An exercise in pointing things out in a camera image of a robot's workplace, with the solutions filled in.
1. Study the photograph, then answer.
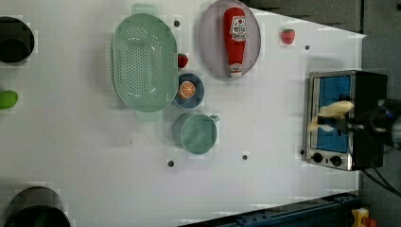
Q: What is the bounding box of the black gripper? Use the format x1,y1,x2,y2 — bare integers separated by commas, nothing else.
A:
318,98,401,148

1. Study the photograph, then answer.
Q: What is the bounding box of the yellow peeled banana toy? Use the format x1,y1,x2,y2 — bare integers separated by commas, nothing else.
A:
308,100,355,131

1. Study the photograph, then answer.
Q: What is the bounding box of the green mug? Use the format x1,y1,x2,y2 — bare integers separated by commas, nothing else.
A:
173,113,219,155

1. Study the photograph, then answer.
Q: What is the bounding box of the silver black toaster oven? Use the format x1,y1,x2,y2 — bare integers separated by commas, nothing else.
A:
305,70,392,171

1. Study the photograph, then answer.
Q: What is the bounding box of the red strawberry toy far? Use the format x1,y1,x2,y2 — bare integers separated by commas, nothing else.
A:
280,28,296,44

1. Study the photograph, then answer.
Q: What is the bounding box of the blue small bowl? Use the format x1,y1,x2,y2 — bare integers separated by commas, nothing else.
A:
174,73,204,109

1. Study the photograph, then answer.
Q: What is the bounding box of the red ketchup bottle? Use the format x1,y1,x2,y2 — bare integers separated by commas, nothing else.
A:
223,7,247,78

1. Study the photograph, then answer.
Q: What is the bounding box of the grey round plate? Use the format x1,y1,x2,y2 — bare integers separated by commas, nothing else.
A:
198,0,261,79

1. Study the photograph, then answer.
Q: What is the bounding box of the orange slice toy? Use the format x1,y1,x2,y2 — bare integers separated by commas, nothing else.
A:
178,81,196,99

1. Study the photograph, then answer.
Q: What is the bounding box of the small red strawberry toy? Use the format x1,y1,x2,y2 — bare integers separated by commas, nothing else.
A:
178,53,188,68

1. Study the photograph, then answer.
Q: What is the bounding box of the green perforated colander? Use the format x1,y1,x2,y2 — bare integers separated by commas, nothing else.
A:
112,3,178,122

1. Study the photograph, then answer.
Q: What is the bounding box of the black round object lower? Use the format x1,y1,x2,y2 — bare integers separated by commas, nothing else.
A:
4,186,72,227

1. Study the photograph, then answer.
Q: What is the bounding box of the black round object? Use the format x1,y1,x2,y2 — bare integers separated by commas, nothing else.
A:
0,16,35,63
4,186,72,227

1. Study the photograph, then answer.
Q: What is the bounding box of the green lime toy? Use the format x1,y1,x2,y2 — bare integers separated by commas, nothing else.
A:
0,91,19,110

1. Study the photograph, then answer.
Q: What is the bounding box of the black round object upper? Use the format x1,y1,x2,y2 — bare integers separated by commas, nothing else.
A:
0,16,35,63

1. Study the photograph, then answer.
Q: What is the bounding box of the blue metal frame rail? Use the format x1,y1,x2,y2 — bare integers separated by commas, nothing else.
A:
180,193,361,227

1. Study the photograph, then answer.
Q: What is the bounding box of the black oven power cable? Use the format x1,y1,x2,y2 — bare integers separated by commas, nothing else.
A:
360,167,401,198

